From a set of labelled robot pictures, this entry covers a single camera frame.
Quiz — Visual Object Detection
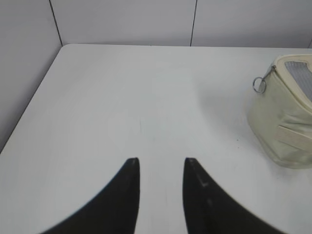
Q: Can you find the silver zipper pull with ring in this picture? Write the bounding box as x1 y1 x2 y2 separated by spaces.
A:
252 65 276 94

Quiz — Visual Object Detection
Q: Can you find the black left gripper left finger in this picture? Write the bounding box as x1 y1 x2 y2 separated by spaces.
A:
45 158 139 234

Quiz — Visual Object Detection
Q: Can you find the cream insulated zipper bag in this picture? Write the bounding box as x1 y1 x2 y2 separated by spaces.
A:
247 54 312 169

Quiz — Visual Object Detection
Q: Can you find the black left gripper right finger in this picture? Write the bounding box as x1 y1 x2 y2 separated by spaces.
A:
184 158 274 234

